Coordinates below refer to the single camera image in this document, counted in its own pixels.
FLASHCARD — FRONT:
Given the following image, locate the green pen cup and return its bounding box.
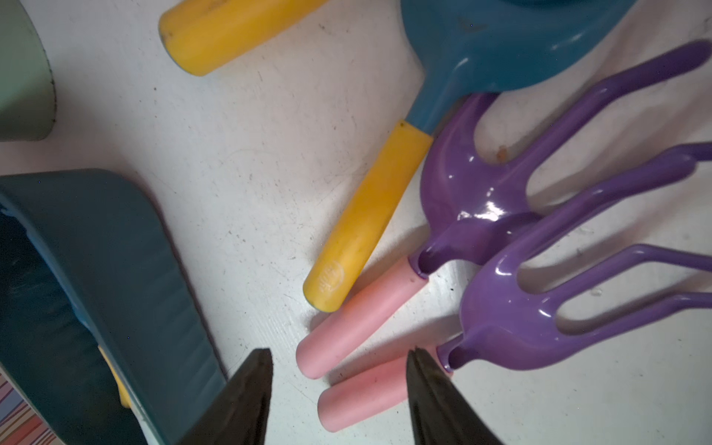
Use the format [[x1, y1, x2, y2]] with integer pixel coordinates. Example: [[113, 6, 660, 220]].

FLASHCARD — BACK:
[[1, 0, 57, 142]]

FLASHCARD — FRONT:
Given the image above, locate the teal storage box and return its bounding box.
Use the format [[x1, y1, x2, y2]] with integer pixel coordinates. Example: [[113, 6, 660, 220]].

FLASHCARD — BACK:
[[1, 170, 226, 444]]

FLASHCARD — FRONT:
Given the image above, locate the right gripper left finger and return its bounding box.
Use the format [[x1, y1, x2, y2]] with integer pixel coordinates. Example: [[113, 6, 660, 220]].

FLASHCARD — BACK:
[[180, 349, 274, 445]]

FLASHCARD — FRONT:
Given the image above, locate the blue rake yellow handle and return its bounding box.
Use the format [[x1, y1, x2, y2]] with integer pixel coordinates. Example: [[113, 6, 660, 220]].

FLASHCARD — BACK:
[[98, 346, 132, 409]]

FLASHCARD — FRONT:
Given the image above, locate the purple rake pink handle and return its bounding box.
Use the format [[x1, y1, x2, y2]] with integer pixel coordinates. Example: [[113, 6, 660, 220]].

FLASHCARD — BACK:
[[296, 39, 711, 379], [317, 141, 712, 434]]

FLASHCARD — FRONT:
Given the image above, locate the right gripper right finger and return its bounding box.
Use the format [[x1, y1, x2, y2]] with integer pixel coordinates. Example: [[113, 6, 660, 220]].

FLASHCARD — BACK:
[[406, 348, 501, 445]]

